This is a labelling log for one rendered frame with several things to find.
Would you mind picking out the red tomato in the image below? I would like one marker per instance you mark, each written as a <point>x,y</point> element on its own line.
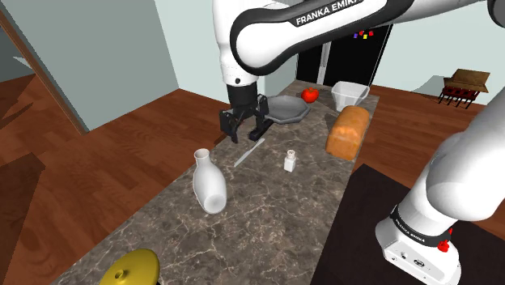
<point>309,95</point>

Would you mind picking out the brown table with red chairs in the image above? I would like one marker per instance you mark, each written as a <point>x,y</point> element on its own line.
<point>467,81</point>

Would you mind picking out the silver knife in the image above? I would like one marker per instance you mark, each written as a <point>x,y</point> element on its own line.
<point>248,153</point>

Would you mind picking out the white square bowl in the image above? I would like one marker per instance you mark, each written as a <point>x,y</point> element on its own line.
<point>349,94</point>

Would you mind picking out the black fridge with magnets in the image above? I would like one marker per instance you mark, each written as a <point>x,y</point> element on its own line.
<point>351,59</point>

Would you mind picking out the white ceramic vase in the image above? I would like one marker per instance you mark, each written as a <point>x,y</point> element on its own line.
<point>208,183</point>

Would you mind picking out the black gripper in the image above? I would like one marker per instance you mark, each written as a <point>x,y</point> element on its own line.
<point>242,98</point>

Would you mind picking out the grey octagonal bowl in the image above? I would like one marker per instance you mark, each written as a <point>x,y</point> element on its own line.
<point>288,108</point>

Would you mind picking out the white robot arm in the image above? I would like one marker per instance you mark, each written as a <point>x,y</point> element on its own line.
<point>276,43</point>

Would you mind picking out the dark robot stand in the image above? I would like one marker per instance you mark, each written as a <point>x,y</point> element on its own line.
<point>355,236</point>

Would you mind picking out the brown bread loaf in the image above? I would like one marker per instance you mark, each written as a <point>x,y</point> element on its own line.
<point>347,132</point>

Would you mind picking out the yellow pot lid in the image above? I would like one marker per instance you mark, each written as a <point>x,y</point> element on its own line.
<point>134,268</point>

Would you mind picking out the small white salt shaker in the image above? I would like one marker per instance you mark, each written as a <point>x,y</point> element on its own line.
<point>290,162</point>

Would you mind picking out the brown wooden door frame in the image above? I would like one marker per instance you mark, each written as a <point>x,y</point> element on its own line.
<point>43,75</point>

